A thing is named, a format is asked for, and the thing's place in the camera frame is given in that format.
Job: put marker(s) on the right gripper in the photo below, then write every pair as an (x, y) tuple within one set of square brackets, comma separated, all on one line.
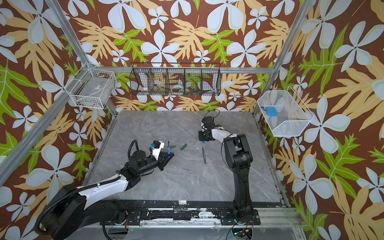
[(202, 135)]

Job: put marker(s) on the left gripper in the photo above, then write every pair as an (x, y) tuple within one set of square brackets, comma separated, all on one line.
[(161, 161)]

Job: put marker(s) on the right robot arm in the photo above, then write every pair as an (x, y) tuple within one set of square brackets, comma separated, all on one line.
[(238, 158)]

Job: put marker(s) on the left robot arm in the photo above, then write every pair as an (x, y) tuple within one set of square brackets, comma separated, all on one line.
[(75, 207)]

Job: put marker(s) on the green pen middle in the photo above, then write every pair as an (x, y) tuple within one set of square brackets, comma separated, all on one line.
[(204, 156)]

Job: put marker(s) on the blue object in basket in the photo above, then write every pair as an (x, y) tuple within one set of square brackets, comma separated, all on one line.
[(271, 111)]

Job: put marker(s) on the white mesh basket right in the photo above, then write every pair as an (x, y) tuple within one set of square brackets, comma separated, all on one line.
[(293, 117)]

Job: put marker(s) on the electronics board with led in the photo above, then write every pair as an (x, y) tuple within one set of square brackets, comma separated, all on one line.
[(242, 234)]

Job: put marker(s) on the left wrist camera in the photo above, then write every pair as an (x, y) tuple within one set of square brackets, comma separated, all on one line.
[(155, 149)]

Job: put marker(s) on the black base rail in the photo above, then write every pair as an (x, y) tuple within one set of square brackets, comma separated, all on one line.
[(193, 213)]

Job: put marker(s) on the black wire basket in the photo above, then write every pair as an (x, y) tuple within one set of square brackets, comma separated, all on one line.
[(179, 79)]

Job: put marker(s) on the white wire basket left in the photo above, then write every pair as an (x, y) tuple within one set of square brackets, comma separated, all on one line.
[(91, 87)]

